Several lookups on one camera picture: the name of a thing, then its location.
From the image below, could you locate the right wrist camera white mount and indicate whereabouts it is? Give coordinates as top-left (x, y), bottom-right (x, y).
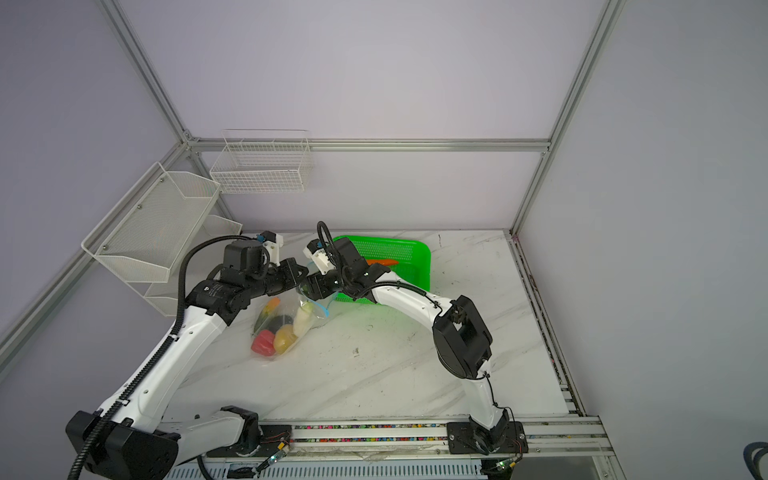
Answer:
top-left (303, 239), bottom-right (336, 275)

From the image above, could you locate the green plastic basket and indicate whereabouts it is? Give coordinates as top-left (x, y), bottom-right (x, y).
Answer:
top-left (329, 234), bottom-right (433, 304)

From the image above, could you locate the black toy avocado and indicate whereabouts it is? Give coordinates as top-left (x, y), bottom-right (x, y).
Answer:
top-left (265, 315), bottom-right (293, 334)

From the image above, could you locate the yellow toy potato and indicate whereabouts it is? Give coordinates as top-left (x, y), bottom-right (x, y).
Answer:
top-left (273, 325), bottom-right (298, 355)

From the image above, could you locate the white toy radish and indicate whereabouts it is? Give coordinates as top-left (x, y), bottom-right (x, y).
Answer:
top-left (293, 302), bottom-right (316, 339)

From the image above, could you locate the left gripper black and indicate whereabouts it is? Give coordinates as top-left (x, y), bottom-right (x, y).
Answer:
top-left (247, 258), bottom-right (309, 300)

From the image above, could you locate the orange toy carrot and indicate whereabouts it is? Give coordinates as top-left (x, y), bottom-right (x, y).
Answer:
top-left (367, 259), bottom-right (399, 267)

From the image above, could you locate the white wire wall basket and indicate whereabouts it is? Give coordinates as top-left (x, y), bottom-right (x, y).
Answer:
top-left (210, 129), bottom-right (314, 194)

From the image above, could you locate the black corrugated cable hose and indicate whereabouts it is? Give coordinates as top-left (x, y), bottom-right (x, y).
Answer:
top-left (67, 233), bottom-right (259, 480)

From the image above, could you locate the white mesh two-tier shelf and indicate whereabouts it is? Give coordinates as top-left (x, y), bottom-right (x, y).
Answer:
top-left (81, 163), bottom-right (242, 317)

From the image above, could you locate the red toy pepper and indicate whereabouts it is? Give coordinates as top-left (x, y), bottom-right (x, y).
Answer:
top-left (251, 329), bottom-right (276, 358)

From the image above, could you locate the orange yellow toy corn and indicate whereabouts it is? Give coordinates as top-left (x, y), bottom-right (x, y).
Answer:
top-left (253, 297), bottom-right (281, 336)

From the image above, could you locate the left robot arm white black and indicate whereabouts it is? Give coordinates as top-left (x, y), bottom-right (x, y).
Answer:
top-left (65, 258), bottom-right (308, 479)

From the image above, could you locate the clear zip top bag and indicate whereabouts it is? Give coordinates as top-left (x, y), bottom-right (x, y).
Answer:
top-left (250, 286), bottom-right (338, 361)

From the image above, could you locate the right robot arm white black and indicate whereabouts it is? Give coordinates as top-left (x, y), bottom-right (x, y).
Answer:
top-left (300, 237), bottom-right (528, 458)

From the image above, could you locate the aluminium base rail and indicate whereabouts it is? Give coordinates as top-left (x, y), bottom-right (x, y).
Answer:
top-left (203, 417), bottom-right (624, 479)

